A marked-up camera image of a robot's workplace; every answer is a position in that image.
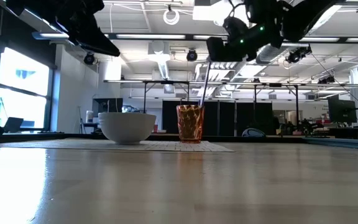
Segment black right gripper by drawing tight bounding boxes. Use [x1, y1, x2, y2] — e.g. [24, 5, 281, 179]
[206, 0, 285, 63]

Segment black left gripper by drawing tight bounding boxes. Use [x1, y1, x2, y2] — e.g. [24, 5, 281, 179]
[6, 0, 121, 58]

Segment long light strip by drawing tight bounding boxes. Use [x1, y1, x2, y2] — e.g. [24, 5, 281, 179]
[32, 31, 70, 40]
[299, 37, 341, 43]
[115, 33, 186, 40]

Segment black partition panels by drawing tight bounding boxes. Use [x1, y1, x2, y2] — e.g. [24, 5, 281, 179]
[162, 100, 273, 137]

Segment amber ribbed glass cup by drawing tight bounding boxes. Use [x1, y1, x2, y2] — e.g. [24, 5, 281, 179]
[176, 104, 205, 144]

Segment white ceramic bowl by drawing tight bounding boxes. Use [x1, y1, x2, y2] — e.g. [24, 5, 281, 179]
[98, 111, 157, 145]

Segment beige woven placemat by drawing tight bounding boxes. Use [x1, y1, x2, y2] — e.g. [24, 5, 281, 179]
[0, 138, 235, 153]

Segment open black laptop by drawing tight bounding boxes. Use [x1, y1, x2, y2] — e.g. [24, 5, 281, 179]
[4, 116, 25, 134]

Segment black computer monitor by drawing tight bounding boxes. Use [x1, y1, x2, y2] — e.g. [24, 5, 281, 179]
[327, 98, 358, 124]

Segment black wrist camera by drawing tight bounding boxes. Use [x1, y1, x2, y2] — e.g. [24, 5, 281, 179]
[222, 15, 250, 40]

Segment coiled white cable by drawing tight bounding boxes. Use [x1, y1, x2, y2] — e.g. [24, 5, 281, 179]
[162, 8, 181, 26]

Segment silver air duct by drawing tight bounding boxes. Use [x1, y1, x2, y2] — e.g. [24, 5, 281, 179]
[147, 40, 172, 80]

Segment black wall screen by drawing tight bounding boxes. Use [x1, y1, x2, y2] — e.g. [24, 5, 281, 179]
[92, 98, 124, 118]

